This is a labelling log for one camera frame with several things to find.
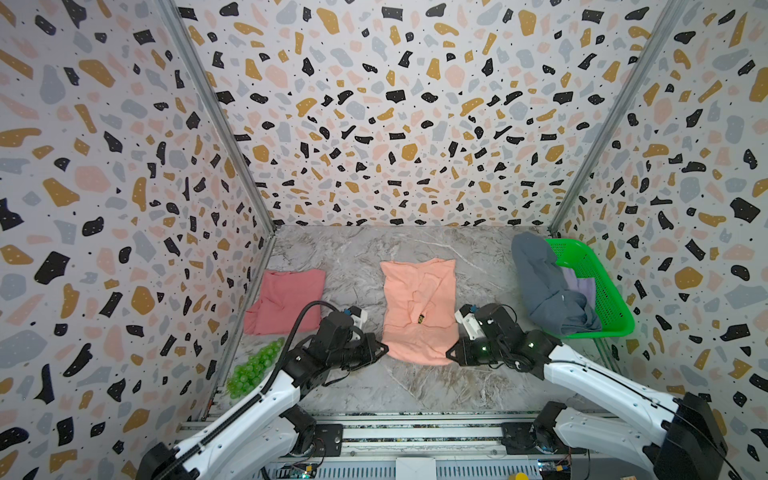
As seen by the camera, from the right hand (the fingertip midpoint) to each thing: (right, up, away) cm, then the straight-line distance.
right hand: (442, 350), depth 76 cm
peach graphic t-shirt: (-5, +4, +19) cm, 20 cm away
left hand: (-13, +2, -2) cm, 13 cm away
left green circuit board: (-35, -27, -6) cm, 45 cm away
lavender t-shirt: (+51, +14, +25) cm, 58 cm away
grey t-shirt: (+34, +10, +11) cm, 37 cm away
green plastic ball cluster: (-53, -8, +4) cm, 53 cm away
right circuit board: (+26, -27, -5) cm, 38 cm away
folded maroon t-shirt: (-49, +10, +21) cm, 54 cm away
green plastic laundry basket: (+54, +5, +14) cm, 56 cm away
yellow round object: (+16, -24, -11) cm, 31 cm away
